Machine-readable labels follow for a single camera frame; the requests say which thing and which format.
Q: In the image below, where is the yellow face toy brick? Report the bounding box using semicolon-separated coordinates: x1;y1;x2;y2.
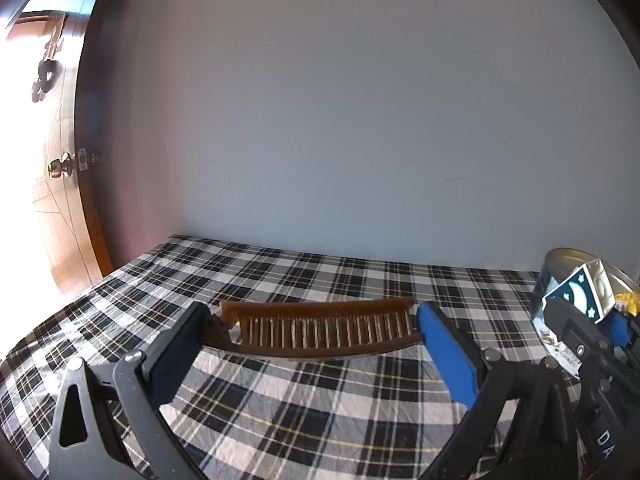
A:
615;292;640;316

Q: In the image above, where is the cream hollow toy brick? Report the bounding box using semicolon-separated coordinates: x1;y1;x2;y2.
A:
542;258;616;324

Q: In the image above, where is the Danisa cookie tin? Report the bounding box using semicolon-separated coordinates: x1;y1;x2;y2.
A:
529;248;639;377

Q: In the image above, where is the black white plaid tablecloth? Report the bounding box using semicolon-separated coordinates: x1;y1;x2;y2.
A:
0;233;591;480

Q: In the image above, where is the wooden door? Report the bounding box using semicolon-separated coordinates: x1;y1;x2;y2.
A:
0;0;126;296

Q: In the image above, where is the brass door knob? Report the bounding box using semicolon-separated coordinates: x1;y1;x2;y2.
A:
47;148;101;179

